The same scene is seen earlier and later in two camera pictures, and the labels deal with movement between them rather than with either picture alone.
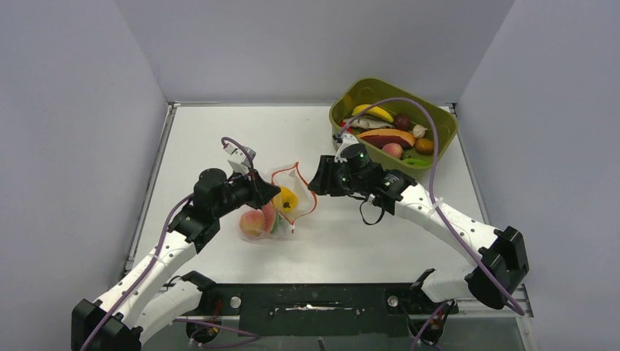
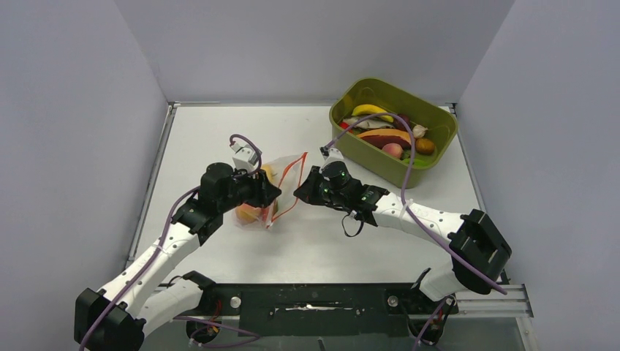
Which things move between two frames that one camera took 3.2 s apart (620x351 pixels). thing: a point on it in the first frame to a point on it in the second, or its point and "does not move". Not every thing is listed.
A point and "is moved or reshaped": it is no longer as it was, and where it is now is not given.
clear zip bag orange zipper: (276, 219) is moved or reshaped
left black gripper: (261, 191) does not move
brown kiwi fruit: (424, 146) does not move
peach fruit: (252, 222) is moved or reshaped
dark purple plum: (401, 121) does not move
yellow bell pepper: (286, 199) to (269, 171)
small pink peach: (393, 149) does not move
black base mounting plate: (319, 309) does not move
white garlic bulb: (419, 131) does not move
